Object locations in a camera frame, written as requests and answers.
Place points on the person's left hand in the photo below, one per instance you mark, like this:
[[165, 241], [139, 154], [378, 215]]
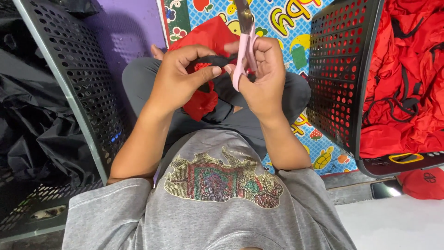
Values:
[[171, 81]]

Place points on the person's right hand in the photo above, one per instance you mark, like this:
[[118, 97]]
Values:
[[265, 83]]

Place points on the grey trousers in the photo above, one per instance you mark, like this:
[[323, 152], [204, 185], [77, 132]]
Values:
[[145, 83]]

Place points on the colourful cartoon print mat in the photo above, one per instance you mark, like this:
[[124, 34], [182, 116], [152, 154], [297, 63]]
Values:
[[288, 20]]

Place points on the purple mat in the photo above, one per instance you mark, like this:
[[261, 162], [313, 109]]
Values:
[[128, 31]]

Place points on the black perforated plastic basket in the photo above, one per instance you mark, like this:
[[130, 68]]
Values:
[[86, 76]]

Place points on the heap of red fabric bags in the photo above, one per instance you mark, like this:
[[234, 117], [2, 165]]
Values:
[[402, 76]]

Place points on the heap of black fabric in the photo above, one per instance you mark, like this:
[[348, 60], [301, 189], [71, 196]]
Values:
[[38, 118]]

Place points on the grey beaded print t-shirt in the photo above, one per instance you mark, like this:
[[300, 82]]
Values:
[[215, 222]]

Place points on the black smartphone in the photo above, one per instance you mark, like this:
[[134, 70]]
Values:
[[385, 189]]

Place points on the folded red fabric pouch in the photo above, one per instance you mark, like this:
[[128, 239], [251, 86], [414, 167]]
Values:
[[425, 183]]

